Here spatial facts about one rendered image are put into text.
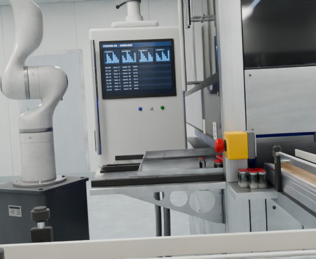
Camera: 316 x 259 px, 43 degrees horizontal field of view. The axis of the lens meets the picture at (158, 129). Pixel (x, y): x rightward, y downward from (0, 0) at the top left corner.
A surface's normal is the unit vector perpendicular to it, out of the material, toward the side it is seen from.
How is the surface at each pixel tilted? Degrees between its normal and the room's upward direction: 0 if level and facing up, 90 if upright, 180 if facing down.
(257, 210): 90
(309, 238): 90
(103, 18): 90
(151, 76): 90
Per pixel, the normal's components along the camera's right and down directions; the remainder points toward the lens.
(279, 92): -0.01, 0.05
